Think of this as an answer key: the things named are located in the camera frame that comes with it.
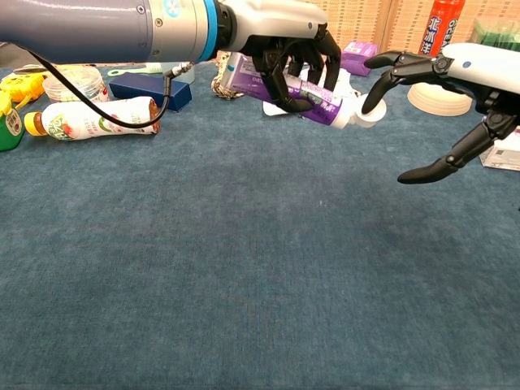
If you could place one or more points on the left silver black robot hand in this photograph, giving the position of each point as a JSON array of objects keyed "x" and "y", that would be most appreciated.
[{"x": 276, "y": 20}]

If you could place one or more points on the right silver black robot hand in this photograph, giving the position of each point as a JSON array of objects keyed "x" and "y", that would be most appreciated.
[{"x": 483, "y": 65}]

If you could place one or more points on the purple white toothpaste tube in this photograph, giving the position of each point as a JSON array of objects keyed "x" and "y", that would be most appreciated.
[{"x": 329, "y": 109}]

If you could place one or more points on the white drink bottle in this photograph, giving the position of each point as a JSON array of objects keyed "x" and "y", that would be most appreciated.
[{"x": 73, "y": 122}]

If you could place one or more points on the clear box of green packets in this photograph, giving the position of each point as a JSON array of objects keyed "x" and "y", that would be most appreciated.
[{"x": 499, "y": 34}]

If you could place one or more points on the orange drink can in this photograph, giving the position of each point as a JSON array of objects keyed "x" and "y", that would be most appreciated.
[{"x": 440, "y": 24}]

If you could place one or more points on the beige upturned bowl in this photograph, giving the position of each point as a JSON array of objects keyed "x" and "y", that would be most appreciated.
[{"x": 434, "y": 101}]

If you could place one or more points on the purple cube box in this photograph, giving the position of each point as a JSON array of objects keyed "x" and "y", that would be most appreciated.
[{"x": 351, "y": 61}]

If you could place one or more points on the woven bamboo folding screen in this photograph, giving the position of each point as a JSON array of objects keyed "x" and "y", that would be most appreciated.
[{"x": 365, "y": 20}]

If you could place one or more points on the white printed snack bag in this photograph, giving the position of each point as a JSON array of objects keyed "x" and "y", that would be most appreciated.
[{"x": 271, "y": 109}]

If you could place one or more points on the purple white drink carton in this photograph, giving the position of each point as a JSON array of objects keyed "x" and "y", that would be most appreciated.
[{"x": 503, "y": 158}]

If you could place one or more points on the light blue plastic mug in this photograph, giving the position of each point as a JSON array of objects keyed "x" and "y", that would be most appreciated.
[{"x": 187, "y": 77}]

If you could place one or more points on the mint green brush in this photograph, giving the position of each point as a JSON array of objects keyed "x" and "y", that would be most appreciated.
[{"x": 134, "y": 71}]

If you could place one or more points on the navy blue long box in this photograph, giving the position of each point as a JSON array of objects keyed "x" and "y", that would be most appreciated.
[{"x": 138, "y": 87}]

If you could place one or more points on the clear round plastic jar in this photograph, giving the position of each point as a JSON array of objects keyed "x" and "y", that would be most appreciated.
[{"x": 93, "y": 81}]

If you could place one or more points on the blue table cloth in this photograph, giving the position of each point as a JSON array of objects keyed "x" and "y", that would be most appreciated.
[{"x": 243, "y": 264}]

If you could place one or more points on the razor on yellow blister card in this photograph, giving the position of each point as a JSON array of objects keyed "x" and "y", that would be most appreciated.
[{"x": 32, "y": 70}]

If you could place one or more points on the yellow tape measure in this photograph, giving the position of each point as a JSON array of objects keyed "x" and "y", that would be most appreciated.
[{"x": 20, "y": 87}]

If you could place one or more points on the green jar with yellow lid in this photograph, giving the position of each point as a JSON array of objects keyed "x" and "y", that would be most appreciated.
[{"x": 10, "y": 130}]

